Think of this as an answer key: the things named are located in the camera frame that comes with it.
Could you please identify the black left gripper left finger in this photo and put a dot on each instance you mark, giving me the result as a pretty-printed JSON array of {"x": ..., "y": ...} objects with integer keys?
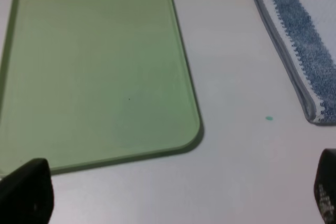
[{"x": 27, "y": 194}]

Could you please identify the blue white striped towel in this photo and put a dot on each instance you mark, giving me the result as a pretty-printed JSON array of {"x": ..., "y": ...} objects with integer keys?
[{"x": 303, "y": 34}]

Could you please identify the small teal table speck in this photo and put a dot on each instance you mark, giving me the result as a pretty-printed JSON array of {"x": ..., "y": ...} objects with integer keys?
[{"x": 269, "y": 118}]

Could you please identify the light green plastic tray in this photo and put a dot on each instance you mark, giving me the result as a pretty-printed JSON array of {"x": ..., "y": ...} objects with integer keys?
[{"x": 87, "y": 83}]

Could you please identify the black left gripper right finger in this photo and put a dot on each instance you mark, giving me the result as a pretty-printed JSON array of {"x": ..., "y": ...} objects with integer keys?
[{"x": 324, "y": 185}]

